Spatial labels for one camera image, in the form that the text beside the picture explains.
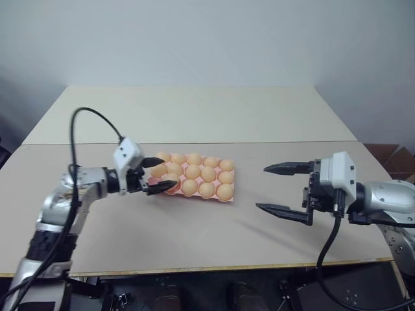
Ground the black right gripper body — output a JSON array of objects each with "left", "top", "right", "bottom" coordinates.
[{"left": 301, "top": 158, "right": 335, "bottom": 227}]

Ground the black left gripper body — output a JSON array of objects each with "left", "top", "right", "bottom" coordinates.
[{"left": 126, "top": 167, "right": 150, "bottom": 196}]

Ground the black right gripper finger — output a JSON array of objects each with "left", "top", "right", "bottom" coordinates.
[
  {"left": 263, "top": 160, "right": 314, "bottom": 178},
  {"left": 255, "top": 202, "right": 309, "bottom": 226}
]

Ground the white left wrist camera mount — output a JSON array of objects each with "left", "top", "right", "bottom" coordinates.
[{"left": 112, "top": 137, "right": 145, "bottom": 197}]

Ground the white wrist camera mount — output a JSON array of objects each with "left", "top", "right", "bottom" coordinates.
[
  {"left": 112, "top": 137, "right": 145, "bottom": 197},
  {"left": 318, "top": 151, "right": 358, "bottom": 215}
]

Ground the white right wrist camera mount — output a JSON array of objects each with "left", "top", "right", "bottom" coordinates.
[{"left": 318, "top": 151, "right": 358, "bottom": 215}]

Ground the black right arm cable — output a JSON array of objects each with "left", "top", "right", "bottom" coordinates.
[{"left": 315, "top": 187, "right": 415, "bottom": 309}]

